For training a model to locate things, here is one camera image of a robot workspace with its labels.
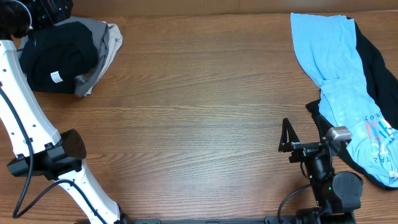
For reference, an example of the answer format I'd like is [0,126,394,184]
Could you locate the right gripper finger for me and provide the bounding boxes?
[315,114,333,142]
[278,118,300,152]

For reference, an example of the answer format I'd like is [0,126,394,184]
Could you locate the black t-shirt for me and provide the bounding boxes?
[19,22,98,94]

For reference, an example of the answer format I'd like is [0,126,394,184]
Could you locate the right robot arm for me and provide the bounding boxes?
[277,118,363,223]

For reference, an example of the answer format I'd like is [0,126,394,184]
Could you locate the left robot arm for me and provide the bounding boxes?
[1,1,130,223]

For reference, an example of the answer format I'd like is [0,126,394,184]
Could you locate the folded beige garment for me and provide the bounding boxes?
[84,24,123,96]

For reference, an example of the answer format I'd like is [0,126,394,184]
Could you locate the folded grey shorts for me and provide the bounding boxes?
[17,16,110,97]

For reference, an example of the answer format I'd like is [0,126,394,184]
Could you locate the light blue t-shirt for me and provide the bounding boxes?
[290,13,397,187]

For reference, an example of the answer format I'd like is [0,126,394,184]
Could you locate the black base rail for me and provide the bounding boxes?
[130,215,356,224]

